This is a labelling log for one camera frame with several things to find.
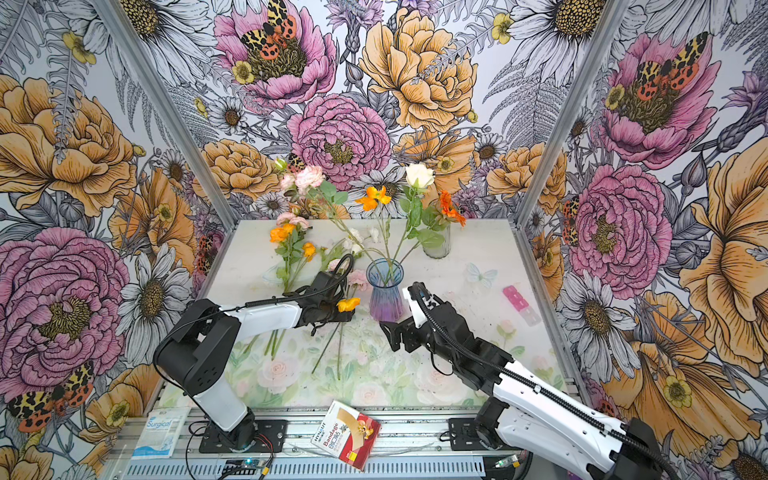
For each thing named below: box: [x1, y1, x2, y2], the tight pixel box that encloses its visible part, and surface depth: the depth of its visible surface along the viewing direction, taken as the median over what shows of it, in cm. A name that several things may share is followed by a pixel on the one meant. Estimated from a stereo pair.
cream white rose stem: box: [390, 163, 445, 283], surface depth 76 cm
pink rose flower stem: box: [274, 157, 376, 265], surface depth 72 cm
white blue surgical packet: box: [131, 407, 192, 460], surface depth 76 cm
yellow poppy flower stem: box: [336, 185, 391, 313], surface depth 76 cm
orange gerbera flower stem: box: [399, 190, 467, 268], surface depth 75 cm
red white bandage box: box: [311, 400, 382, 472], surface depth 73 cm
